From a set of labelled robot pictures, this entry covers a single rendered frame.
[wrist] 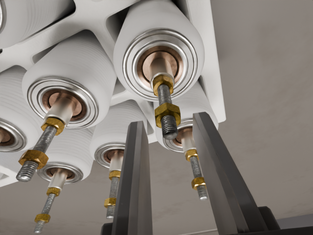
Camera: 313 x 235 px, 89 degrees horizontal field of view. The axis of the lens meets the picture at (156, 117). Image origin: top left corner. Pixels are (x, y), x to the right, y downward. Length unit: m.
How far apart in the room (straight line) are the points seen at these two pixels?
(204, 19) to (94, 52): 0.15
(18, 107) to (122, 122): 0.14
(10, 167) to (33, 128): 0.30
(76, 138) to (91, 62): 0.17
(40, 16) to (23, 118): 0.13
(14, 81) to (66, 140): 0.12
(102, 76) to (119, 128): 0.09
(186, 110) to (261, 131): 0.57
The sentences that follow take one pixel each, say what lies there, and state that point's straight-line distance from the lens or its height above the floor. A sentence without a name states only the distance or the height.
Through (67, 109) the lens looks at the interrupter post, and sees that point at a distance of 0.20.
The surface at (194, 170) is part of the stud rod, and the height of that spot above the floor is 0.31.
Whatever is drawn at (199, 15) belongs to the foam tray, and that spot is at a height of 0.18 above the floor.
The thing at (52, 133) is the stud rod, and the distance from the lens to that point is 0.18.
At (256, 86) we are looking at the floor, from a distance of 0.58.
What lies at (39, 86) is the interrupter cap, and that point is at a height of 0.25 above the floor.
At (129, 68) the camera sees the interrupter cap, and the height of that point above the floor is 0.25.
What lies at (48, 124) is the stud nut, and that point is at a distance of 0.18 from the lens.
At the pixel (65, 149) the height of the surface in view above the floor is 0.23.
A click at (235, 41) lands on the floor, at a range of 0.48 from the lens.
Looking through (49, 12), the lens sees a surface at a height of 0.20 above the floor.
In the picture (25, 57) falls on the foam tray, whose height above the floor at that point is 0.18.
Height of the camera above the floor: 0.40
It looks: 47 degrees down
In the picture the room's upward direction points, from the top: 175 degrees clockwise
